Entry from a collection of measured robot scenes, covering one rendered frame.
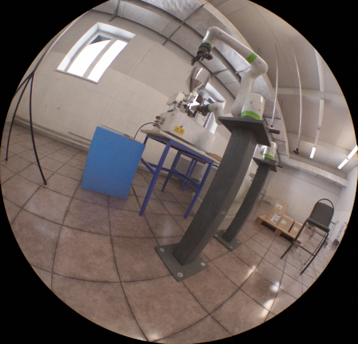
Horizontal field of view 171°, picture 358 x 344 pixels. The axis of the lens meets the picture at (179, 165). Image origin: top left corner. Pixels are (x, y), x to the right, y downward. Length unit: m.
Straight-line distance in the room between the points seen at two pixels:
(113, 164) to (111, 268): 0.85
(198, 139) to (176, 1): 2.99
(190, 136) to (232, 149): 0.67
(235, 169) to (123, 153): 0.93
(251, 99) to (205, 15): 2.64
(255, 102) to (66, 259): 1.27
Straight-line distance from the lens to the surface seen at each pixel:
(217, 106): 1.18
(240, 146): 0.62
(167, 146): 0.95
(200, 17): 3.22
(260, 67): 1.04
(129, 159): 1.16
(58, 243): 0.79
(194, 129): 1.25
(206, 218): 0.65
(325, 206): 2.23
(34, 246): 0.80
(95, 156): 1.16
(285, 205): 2.92
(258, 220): 2.85
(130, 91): 2.78
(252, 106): 0.73
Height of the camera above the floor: 0.63
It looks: 4 degrees down
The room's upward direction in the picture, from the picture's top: 23 degrees clockwise
